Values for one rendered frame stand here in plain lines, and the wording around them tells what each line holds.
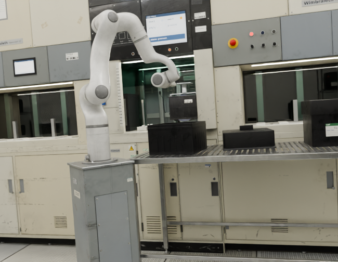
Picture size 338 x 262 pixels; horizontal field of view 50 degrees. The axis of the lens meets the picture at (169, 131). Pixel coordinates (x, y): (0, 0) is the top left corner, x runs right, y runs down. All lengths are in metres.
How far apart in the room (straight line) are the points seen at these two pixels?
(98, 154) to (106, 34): 0.63
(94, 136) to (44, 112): 1.61
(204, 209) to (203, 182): 0.19
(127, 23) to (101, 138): 0.64
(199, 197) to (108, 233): 0.87
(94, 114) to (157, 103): 1.63
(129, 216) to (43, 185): 1.22
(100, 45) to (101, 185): 0.72
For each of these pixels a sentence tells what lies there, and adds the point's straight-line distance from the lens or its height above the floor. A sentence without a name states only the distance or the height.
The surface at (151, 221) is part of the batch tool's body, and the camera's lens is 2.70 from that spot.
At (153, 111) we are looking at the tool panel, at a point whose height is 1.02.
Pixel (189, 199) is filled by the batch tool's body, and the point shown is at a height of 0.38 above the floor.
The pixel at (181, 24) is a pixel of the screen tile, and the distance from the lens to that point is 2.57.
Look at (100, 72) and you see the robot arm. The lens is 1.91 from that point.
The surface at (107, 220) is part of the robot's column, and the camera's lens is 1.89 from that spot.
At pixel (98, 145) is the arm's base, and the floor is 0.85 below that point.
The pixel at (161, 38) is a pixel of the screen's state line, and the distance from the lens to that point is 2.58.
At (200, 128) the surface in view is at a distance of 2.12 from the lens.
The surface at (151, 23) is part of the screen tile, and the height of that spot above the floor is 1.62.
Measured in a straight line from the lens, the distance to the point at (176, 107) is 2.72.
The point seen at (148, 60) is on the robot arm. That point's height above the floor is 1.30.
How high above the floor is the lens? 1.00
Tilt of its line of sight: 3 degrees down
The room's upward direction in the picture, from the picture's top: 4 degrees counter-clockwise
